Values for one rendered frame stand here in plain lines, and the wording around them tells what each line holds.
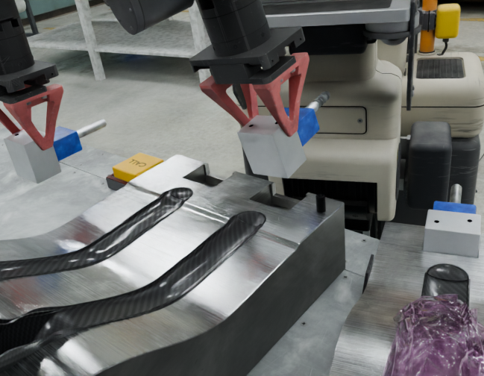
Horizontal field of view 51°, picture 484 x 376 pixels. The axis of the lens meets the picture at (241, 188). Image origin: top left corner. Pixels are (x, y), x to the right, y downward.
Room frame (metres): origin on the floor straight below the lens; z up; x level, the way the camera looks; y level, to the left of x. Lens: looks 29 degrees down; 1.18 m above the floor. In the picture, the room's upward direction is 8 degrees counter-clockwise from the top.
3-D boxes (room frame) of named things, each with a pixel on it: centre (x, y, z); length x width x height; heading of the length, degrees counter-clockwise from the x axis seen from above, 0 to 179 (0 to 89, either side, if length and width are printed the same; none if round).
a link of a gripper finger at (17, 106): (0.60, 0.24, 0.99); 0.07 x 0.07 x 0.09; 47
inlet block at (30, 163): (0.64, 0.22, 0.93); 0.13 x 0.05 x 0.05; 137
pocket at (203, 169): (0.57, 0.04, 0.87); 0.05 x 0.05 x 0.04; 47
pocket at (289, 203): (0.49, -0.04, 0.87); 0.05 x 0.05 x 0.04; 47
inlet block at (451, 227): (0.45, -0.22, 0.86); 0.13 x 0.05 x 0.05; 154
